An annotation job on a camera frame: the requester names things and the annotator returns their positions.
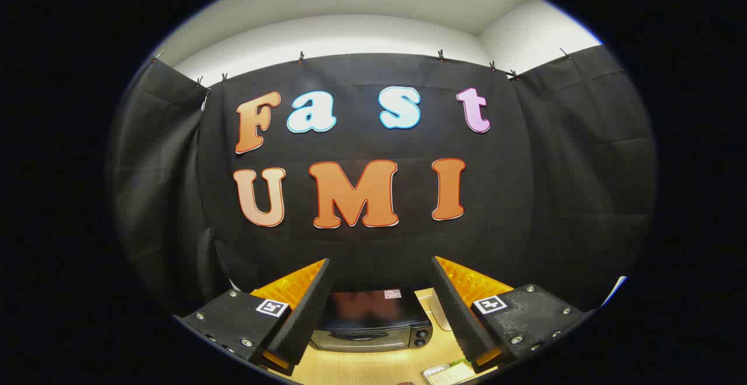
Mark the white plastic tray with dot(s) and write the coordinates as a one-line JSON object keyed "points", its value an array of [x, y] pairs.
{"points": [[429, 373]]}

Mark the sandwich with lettuce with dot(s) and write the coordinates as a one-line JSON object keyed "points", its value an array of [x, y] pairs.
{"points": [[456, 373]]}

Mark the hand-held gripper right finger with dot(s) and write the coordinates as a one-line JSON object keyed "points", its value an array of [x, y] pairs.
{"points": [[461, 315]]}

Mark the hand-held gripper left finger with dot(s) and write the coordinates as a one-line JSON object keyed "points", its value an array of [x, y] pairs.
{"points": [[306, 315]]}

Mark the black toaster oven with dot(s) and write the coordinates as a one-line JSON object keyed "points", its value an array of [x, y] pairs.
{"points": [[373, 315]]}

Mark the white toaster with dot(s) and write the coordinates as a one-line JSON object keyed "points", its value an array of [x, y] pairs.
{"points": [[439, 314]]}

